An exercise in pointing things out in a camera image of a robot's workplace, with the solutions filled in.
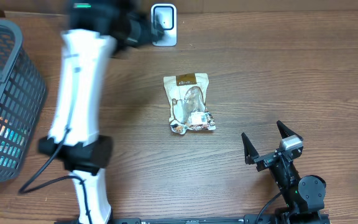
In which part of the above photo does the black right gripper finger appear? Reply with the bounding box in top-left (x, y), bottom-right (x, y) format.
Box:
top-left (241, 133), bottom-right (259, 165)
top-left (277, 120), bottom-right (303, 141)

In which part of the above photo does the beige dried food pouch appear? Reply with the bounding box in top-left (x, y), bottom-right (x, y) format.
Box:
top-left (163, 73), bottom-right (216, 134)

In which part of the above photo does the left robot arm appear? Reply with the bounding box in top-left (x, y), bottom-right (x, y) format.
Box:
top-left (39, 0), bottom-right (163, 223)

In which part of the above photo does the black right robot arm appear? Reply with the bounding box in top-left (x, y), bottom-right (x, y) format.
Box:
top-left (241, 120), bottom-right (331, 224)

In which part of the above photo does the white barcode scanner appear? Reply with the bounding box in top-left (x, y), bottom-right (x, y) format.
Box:
top-left (150, 3), bottom-right (177, 47)

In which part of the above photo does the grey plastic mesh basket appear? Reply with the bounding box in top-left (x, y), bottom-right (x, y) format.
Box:
top-left (0, 20), bottom-right (48, 182)

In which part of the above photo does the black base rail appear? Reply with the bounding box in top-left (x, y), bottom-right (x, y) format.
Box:
top-left (111, 214), bottom-right (331, 224)

